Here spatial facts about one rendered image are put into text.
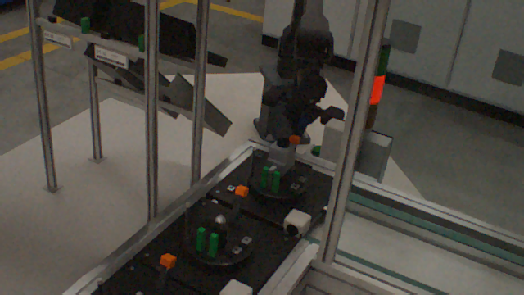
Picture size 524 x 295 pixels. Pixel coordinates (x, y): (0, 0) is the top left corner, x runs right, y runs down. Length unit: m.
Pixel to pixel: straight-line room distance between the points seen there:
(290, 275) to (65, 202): 0.61
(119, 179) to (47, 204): 0.20
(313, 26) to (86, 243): 0.69
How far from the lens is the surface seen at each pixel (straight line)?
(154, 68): 1.06
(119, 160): 1.56
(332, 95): 2.02
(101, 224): 1.34
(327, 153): 1.03
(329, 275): 1.15
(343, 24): 4.40
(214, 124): 1.37
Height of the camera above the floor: 1.71
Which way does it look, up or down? 32 degrees down
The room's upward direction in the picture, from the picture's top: 7 degrees clockwise
